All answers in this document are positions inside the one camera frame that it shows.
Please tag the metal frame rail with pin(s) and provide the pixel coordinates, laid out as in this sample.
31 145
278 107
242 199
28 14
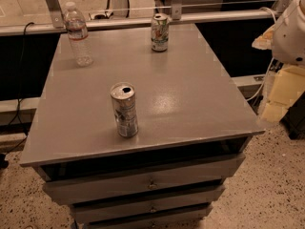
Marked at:
46 16

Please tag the clear plastic water bottle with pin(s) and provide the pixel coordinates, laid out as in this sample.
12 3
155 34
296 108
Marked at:
77 31

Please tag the grey drawer cabinet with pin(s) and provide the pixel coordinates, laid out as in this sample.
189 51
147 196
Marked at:
193 125

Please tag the silver energy drink can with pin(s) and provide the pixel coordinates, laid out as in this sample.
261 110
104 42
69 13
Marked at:
123 103

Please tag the white green 7up can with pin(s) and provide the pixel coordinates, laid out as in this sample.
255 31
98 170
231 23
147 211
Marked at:
160 32

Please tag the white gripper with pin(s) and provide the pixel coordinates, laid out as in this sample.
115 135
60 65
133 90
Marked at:
291 37

